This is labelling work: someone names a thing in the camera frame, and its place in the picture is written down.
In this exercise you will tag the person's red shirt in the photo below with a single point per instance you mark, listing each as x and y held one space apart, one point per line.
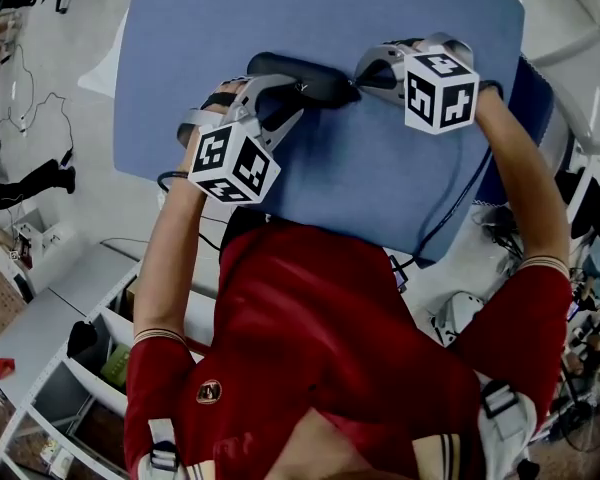
300 328

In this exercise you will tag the white shelf unit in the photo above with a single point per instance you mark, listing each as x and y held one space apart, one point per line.
40 328

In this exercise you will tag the person's right forearm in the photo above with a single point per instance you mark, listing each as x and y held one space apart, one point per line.
525 183

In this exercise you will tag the small red object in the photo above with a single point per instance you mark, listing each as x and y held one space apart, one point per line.
5 366

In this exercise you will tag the black pouch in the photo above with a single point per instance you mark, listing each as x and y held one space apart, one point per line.
81 339

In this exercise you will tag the small black device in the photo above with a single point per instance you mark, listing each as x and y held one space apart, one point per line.
399 274

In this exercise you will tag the person's right hand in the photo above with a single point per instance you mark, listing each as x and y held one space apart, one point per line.
410 44

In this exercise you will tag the green box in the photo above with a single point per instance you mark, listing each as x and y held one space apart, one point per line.
115 365

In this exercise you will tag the black glasses case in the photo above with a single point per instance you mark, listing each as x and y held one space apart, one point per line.
322 80

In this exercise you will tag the white headset device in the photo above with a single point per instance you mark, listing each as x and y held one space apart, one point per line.
455 318

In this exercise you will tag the person's left hand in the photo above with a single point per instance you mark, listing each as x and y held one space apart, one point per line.
225 95

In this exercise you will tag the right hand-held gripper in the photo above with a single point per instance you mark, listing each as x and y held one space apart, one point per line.
440 93

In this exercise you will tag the white open box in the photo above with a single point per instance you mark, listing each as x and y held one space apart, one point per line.
42 233

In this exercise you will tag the person's left forearm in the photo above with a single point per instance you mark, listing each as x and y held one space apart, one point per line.
172 248

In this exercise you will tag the blue table mat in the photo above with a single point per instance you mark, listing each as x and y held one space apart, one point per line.
305 18

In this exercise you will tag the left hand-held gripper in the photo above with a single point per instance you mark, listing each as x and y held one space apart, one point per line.
230 160

